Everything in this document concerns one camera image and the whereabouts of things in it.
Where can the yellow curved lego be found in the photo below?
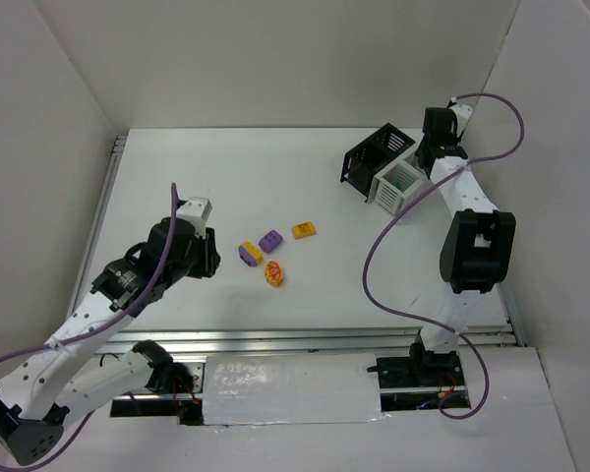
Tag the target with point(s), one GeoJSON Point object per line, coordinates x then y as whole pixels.
{"type": "Point", "coordinates": [303, 230]}

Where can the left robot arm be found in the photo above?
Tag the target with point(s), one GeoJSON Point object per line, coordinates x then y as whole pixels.
{"type": "Point", "coordinates": [46, 394]}

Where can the white foil cover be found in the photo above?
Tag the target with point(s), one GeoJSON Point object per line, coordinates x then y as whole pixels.
{"type": "Point", "coordinates": [290, 389]}

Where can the green lego brick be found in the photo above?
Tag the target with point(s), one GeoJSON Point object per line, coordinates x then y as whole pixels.
{"type": "Point", "coordinates": [398, 184]}

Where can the purple and yellow lego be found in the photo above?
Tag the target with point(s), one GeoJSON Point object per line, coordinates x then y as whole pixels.
{"type": "Point", "coordinates": [250, 254]}

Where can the yellow butterfly lego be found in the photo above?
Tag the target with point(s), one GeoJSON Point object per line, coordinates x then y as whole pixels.
{"type": "Point", "coordinates": [274, 274]}

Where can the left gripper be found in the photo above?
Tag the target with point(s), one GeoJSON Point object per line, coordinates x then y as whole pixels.
{"type": "Point", "coordinates": [208, 253]}

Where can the white slatted container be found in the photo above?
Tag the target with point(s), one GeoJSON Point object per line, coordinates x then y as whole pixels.
{"type": "Point", "coordinates": [405, 169]}

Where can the black slatted container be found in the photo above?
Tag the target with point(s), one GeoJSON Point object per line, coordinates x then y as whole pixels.
{"type": "Point", "coordinates": [368, 158]}

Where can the aluminium rail frame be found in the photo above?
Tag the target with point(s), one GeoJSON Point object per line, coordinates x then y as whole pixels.
{"type": "Point", "coordinates": [257, 180]}

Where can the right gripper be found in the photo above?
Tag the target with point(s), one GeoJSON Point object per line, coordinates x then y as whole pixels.
{"type": "Point", "coordinates": [424, 153]}

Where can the purple lego brick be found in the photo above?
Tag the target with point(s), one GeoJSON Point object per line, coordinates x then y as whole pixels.
{"type": "Point", "coordinates": [270, 241]}

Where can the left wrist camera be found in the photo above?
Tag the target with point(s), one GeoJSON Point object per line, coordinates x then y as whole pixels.
{"type": "Point", "coordinates": [196, 211]}

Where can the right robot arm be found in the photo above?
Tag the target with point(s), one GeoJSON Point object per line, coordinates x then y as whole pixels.
{"type": "Point", "coordinates": [476, 251]}

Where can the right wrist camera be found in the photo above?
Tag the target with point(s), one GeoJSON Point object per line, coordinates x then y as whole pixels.
{"type": "Point", "coordinates": [462, 114]}

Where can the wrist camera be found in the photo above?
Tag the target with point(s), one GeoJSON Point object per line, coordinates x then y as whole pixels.
{"type": "Point", "coordinates": [462, 114]}
{"type": "Point", "coordinates": [196, 211]}

